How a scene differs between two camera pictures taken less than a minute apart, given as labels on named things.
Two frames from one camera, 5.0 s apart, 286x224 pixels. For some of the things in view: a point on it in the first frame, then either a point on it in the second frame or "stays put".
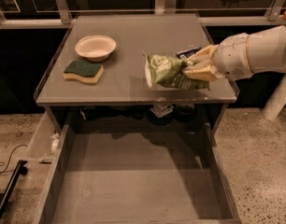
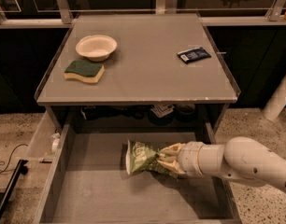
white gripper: x=231 y=57 to x=190 y=158
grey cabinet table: x=96 y=75 stays put
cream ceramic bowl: x=95 y=48 stays put
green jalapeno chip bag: x=169 y=71 to x=140 y=156
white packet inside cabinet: x=162 y=109 stays put
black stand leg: x=20 y=170 stays put
